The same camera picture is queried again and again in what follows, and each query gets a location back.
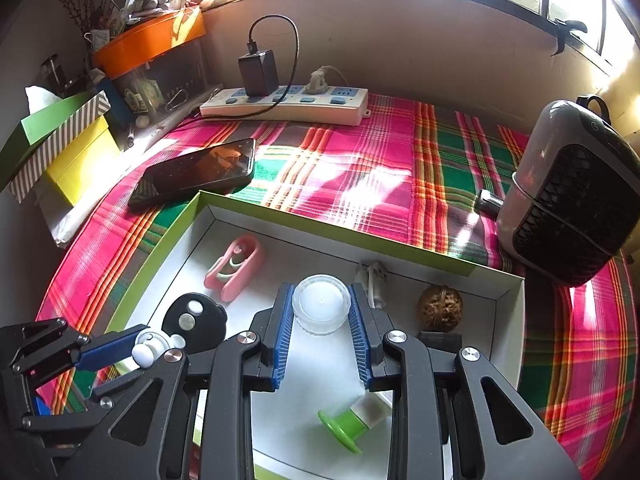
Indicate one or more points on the white plug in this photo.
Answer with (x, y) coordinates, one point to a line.
(316, 81)

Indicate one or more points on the plaid cloth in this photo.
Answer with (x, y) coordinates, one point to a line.
(375, 170)

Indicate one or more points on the white power strip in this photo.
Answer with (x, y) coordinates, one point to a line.
(285, 107)

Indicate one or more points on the black window hook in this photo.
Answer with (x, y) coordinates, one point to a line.
(567, 30)

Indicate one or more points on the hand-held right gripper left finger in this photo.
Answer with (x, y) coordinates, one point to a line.
(280, 335)

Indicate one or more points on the dried branches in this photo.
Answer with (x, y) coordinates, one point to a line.
(80, 0)

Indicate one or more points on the yellow green striped boxes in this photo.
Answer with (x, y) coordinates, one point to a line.
(55, 152)

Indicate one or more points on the green and white spool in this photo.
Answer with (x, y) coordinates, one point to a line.
(350, 422)

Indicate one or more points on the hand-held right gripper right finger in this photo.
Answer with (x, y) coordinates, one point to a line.
(361, 340)

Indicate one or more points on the brown walnut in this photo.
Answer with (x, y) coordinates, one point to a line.
(440, 307)

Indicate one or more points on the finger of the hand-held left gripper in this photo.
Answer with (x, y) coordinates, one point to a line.
(107, 349)
(115, 391)

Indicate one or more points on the grey desktop fan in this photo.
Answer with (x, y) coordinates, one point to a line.
(575, 210)

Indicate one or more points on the orange box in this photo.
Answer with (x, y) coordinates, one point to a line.
(150, 42)

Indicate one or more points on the black round mount white ball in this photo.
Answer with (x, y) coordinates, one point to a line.
(195, 320)

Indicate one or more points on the black rectangular speaker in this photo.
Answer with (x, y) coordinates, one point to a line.
(440, 342)

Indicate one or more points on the green and white cardboard box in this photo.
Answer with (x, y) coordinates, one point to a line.
(320, 252)

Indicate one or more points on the white plastic bag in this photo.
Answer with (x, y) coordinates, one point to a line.
(70, 220)

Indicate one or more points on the black smartphone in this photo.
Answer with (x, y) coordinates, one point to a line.
(200, 170)

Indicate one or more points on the black charger adapter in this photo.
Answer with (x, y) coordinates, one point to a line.
(258, 72)

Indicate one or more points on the white candle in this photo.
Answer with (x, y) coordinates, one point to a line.
(322, 305)

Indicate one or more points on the white tissue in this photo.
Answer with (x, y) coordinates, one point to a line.
(42, 100)

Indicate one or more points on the yellow box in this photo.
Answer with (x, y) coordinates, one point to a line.
(80, 165)

